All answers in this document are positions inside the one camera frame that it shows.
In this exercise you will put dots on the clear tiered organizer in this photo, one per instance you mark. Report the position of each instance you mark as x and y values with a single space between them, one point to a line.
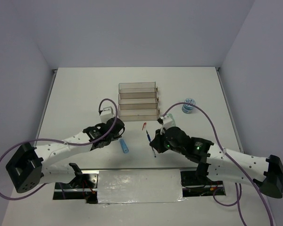
138 101

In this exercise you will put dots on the blue correction tape case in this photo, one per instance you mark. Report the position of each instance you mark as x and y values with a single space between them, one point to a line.
124 146

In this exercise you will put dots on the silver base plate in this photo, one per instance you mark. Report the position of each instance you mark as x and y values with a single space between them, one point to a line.
137 186

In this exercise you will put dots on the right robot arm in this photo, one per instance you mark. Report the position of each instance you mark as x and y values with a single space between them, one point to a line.
265 173

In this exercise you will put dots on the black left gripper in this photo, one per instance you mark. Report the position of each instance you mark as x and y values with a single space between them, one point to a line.
116 137

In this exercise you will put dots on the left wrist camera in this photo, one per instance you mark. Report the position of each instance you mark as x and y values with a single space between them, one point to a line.
106 114

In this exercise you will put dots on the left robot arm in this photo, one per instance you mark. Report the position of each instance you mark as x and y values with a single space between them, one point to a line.
34 165

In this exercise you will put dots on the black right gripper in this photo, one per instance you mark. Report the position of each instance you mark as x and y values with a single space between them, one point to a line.
156 142

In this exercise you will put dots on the blue jar right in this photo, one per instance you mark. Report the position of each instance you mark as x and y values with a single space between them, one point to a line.
188 106

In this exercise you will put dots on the blue pen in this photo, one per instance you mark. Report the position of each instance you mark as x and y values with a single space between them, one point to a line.
149 139

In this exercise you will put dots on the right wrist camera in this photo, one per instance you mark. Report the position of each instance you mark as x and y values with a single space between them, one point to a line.
166 121

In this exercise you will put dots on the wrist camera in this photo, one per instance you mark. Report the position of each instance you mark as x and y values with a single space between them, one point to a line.
106 114
166 121

